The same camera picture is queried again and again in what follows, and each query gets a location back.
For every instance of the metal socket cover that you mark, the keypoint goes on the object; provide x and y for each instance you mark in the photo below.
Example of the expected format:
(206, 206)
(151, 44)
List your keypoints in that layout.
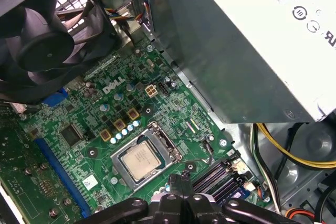
(125, 170)

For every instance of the silver CPU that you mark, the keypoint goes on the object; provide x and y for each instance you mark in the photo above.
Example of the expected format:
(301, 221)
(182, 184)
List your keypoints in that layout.
(140, 159)

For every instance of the blue VGA port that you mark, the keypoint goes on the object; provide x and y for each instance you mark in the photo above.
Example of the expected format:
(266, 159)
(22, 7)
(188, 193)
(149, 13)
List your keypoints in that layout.
(56, 99)

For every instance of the green motherboard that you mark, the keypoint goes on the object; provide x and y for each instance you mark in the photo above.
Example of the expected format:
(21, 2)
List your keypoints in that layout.
(168, 108)

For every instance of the black PC case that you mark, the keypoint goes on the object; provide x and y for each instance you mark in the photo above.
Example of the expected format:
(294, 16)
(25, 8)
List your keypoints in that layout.
(309, 190)

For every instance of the grey power supply unit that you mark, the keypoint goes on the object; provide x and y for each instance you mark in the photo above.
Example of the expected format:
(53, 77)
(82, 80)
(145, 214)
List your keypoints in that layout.
(223, 51)

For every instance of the black case fan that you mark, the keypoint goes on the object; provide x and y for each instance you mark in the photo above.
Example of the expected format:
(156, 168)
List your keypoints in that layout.
(47, 51)

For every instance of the black RAM slot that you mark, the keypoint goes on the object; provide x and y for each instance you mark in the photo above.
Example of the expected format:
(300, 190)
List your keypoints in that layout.
(210, 172)

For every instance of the blue expansion slot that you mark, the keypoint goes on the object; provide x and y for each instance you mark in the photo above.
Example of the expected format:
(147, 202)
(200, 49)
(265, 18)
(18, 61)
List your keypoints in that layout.
(61, 174)

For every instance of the white power connector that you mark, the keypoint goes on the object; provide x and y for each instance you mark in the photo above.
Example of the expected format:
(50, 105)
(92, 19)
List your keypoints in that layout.
(151, 91)

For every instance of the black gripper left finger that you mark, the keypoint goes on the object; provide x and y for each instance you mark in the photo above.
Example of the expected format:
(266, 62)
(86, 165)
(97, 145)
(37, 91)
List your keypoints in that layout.
(131, 211)

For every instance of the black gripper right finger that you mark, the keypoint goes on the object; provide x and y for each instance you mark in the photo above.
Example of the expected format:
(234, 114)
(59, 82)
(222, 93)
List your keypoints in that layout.
(236, 211)

